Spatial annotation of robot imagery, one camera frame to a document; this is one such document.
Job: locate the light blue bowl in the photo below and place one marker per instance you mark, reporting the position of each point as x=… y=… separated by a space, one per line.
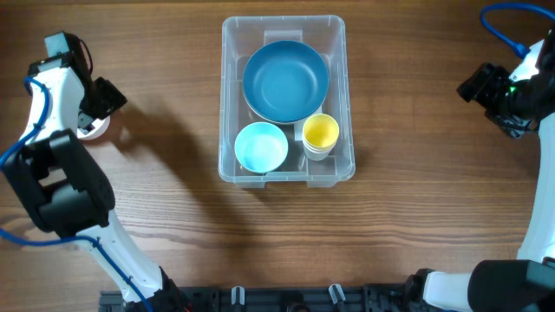
x=261 y=147

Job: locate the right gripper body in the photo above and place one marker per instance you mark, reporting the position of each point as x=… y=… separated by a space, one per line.
x=477 y=87

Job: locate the clear plastic storage container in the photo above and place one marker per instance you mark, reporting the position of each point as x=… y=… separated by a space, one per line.
x=242 y=36

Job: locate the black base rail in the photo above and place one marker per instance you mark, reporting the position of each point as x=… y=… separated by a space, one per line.
x=367 y=298

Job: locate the yellow cup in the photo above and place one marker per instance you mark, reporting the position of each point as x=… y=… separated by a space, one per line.
x=320 y=132

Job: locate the dark blue bowl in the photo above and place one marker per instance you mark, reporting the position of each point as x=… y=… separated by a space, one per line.
x=286 y=71

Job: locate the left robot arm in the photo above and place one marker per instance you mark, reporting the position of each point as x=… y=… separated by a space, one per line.
x=60 y=185

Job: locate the cream plate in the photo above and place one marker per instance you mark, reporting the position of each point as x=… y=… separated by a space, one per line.
x=283 y=113

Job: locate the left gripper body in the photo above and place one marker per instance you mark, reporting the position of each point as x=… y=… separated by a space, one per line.
x=109 y=96

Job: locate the pink bowl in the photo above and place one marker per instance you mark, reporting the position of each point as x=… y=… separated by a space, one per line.
x=99 y=127

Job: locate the pink cup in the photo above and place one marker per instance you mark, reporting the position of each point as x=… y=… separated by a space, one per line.
x=316 y=154

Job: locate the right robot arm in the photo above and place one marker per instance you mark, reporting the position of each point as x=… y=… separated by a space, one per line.
x=491 y=178

